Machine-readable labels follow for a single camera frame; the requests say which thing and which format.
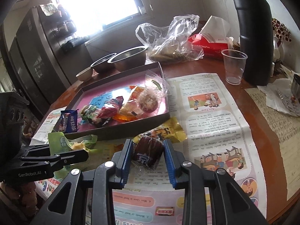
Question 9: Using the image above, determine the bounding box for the black thermos bottle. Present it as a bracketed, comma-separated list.
[233, 0, 274, 86]

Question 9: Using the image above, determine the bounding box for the white ceramic bowl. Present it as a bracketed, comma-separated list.
[76, 67, 93, 82]

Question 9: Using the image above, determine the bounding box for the small steel bowl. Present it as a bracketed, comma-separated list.
[91, 53, 116, 74]

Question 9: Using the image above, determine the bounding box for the small steel cup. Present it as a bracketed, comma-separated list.
[291, 74, 300, 99]

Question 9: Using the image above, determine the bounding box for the large steel bowl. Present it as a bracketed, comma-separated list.
[108, 46, 147, 72]

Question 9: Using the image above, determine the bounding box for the dark red snack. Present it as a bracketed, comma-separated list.
[132, 136, 164, 170]

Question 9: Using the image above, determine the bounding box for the red tissue box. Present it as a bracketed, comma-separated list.
[188, 16, 235, 60]

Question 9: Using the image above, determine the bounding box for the clear plastic bag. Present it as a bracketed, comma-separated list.
[135, 14, 204, 64]

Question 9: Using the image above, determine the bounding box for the red white flower decoration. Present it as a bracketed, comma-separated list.
[272, 18, 292, 63]

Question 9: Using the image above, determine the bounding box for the orange bread snack bag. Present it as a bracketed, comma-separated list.
[113, 86, 146, 122]

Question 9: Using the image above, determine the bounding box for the blue chocolate snack packet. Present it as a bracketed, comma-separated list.
[58, 110, 78, 133]

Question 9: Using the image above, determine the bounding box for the dark tray with pink liner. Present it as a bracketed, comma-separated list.
[53, 62, 170, 140]

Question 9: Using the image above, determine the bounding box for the red candy packet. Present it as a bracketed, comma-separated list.
[98, 96, 124, 119]

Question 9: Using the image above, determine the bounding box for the yellow snack packet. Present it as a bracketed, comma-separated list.
[132, 117, 187, 144]

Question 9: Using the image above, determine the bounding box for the green snack packet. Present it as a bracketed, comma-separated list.
[48, 132, 117, 180]

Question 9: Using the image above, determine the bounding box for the clear bag round cake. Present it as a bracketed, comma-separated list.
[136, 70, 169, 113]

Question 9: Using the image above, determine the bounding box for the handwritten paper sheet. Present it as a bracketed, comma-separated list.
[246, 88, 300, 199]

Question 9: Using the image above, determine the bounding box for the dark refrigerator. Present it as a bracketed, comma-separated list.
[9, 5, 92, 117]

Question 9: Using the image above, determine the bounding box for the crumpled white paper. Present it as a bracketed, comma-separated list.
[257, 79, 299, 117]

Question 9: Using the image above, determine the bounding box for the left hand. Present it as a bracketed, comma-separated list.
[1, 182, 39, 224]

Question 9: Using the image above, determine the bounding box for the clear plastic cup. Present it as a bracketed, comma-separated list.
[221, 49, 248, 85]

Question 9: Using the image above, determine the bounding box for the newspaper on table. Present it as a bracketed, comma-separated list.
[29, 72, 268, 225]

